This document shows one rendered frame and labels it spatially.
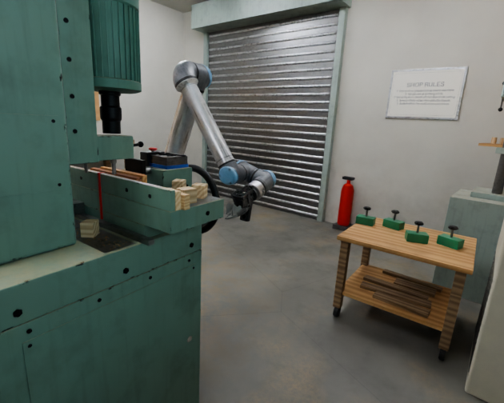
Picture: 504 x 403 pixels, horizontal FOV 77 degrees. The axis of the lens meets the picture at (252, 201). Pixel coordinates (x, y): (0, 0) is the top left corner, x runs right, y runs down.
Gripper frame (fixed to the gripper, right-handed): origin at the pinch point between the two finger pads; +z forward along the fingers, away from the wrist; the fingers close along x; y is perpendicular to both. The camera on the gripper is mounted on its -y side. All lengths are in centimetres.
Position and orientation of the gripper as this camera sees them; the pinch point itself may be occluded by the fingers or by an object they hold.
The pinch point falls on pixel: (227, 218)
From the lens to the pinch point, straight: 141.2
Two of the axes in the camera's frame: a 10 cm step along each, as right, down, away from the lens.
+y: -1.4, -8.4, -5.2
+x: 8.1, 2.0, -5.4
